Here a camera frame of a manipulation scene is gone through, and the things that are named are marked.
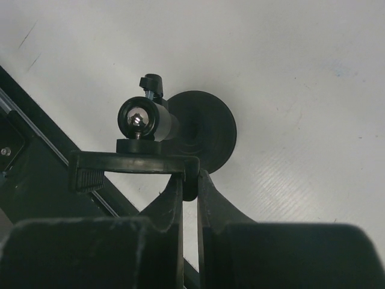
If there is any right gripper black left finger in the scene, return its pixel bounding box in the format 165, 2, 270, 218
1, 175, 183, 288

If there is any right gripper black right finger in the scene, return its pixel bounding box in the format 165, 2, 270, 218
197, 171, 384, 288

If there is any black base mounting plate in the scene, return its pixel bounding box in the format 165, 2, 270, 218
1, 70, 199, 288

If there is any black round-base phone holder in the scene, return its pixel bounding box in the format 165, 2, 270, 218
69, 74, 237, 201

